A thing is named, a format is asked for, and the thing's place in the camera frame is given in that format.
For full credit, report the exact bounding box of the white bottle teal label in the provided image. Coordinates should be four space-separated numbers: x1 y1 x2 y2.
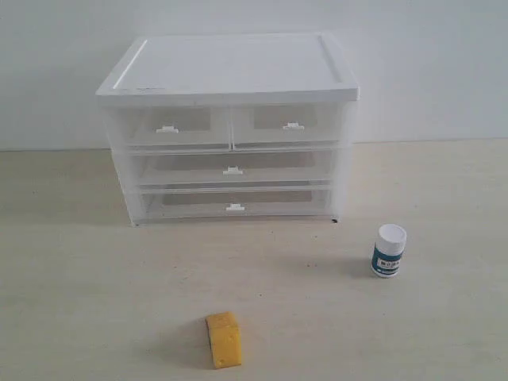
371 224 407 278

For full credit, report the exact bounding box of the clear bottom wide drawer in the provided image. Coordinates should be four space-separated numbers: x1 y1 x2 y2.
142 186 340 219

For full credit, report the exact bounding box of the clear wide drawer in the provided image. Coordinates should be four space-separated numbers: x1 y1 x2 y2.
131 149 337 186
142 186 340 219

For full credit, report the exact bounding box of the white plastic drawer cabinet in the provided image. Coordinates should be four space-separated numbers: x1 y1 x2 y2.
96 32 360 226

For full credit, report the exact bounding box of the clear middle wide drawer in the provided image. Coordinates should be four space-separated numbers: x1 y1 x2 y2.
131 149 337 186

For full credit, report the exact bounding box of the yellow cheese wedge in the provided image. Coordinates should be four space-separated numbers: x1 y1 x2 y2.
206 311 242 369

